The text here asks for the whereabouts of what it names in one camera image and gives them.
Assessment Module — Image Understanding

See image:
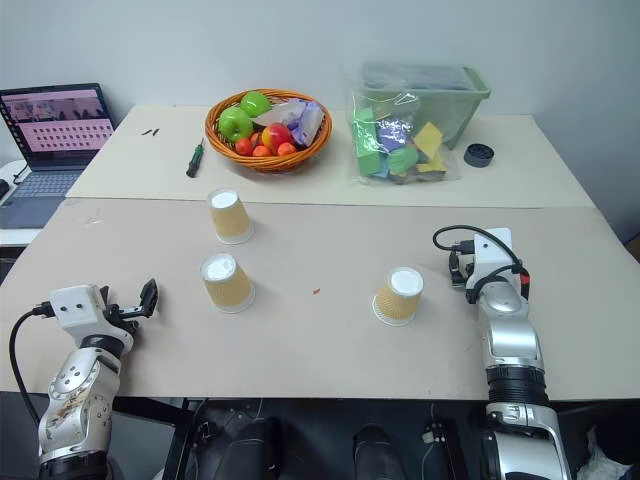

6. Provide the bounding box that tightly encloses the clear plastic bag of blocks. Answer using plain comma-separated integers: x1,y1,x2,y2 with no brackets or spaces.
343,61,464,188

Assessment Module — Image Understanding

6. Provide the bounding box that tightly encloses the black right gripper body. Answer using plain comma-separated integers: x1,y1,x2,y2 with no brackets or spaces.
447,249,477,291

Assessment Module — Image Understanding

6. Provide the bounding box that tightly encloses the white paper sheet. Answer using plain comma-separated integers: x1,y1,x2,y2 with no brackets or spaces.
251,98,302,129

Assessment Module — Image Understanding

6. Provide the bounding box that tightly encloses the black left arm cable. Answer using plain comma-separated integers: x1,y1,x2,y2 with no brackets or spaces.
8,301,54,429

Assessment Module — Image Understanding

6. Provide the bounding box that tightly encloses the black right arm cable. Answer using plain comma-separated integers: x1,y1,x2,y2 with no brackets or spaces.
432,225,527,275

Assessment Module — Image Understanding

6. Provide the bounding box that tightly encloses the clear purple plastic bag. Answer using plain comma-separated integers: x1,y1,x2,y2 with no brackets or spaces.
283,98,327,148

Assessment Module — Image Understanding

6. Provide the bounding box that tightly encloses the white crumpled cloth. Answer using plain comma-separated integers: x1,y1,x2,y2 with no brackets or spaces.
578,427,637,480

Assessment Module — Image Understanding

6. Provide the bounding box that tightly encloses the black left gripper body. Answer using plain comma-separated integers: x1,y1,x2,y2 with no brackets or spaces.
102,298,141,334

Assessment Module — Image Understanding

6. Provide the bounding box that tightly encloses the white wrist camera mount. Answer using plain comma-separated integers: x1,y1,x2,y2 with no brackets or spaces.
468,227,516,292
47,284,121,343

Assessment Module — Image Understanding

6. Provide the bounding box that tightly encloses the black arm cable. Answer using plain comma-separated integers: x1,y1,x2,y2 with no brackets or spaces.
8,301,54,429
432,225,527,275

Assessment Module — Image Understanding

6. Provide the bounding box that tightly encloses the purple foam block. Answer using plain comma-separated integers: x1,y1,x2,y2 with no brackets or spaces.
374,118,415,152

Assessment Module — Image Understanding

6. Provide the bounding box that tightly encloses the round green foam block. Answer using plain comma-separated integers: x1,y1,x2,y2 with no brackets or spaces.
386,146,420,177

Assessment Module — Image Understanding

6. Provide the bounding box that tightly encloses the green handled screwdriver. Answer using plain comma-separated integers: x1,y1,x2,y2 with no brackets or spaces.
184,137,207,179

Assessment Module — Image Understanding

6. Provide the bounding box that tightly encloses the red yellow apple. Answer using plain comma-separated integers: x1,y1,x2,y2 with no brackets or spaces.
260,122,294,154

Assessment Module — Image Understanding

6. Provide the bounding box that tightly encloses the brown paper cup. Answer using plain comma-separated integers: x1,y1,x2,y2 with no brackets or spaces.
199,252,257,315
371,266,425,328
207,187,255,246

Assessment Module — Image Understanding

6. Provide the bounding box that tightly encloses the orange wicker basket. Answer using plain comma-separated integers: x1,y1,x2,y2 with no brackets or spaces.
204,88,334,174

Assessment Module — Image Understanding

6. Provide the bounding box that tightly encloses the grey laptop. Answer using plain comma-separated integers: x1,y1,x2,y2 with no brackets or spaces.
0,82,118,231

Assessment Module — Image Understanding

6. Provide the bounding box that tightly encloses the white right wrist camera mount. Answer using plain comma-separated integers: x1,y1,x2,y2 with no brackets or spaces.
468,227,516,292

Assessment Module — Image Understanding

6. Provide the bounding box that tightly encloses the black round cap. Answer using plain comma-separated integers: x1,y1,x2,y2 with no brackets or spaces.
462,142,497,169

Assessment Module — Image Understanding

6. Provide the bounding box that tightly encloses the green plastic bin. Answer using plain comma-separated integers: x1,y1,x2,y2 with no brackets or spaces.
361,61,493,152

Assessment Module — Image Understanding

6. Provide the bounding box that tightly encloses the yellow foam block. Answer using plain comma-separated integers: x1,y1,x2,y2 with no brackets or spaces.
411,121,447,166

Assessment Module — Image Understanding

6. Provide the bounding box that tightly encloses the beige cardboard sheet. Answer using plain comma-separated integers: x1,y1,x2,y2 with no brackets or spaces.
65,103,599,211
0,196,640,402

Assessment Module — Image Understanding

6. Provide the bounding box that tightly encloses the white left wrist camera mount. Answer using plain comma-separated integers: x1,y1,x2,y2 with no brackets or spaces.
47,284,121,343

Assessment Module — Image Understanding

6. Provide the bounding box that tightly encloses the dark rounded shape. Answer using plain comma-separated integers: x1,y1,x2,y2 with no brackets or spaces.
351,423,407,480
213,416,284,480

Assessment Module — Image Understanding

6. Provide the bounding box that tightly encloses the green apple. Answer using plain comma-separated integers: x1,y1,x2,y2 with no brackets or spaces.
239,90,273,119
216,106,255,143

